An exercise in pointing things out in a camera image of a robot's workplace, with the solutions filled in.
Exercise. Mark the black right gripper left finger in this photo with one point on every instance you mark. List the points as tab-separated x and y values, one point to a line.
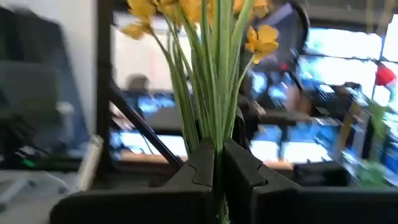
186	199

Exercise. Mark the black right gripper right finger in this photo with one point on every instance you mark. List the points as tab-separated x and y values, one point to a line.
264	202

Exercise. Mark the yellow artificial flower bunch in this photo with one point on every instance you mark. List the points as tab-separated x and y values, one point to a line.
214	77

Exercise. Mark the black metal rig frame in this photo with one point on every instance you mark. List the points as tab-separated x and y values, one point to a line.
104	93

